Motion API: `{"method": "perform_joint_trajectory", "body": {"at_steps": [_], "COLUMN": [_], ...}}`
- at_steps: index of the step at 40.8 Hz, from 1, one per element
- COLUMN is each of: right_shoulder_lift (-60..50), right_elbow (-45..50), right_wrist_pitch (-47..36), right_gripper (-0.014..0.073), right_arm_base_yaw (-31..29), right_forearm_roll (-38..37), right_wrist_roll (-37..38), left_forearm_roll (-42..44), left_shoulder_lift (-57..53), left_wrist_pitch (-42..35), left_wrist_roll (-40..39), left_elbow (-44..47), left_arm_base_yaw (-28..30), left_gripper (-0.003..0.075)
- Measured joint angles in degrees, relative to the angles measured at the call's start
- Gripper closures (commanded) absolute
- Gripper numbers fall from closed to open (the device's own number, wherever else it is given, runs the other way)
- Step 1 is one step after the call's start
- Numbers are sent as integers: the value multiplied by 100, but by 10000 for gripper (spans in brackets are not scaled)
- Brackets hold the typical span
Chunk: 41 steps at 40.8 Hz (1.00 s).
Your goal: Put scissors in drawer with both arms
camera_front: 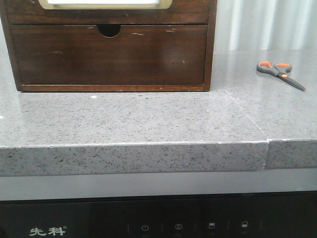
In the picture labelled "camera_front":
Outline orange grey scissors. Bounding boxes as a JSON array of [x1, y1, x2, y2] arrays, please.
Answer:
[[257, 61, 306, 92]]

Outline dark wooden drawer cabinet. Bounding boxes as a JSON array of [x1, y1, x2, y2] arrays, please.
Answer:
[[0, 0, 217, 92]]

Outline black appliance control panel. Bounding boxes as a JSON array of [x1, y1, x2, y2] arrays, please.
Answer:
[[0, 191, 317, 238]]

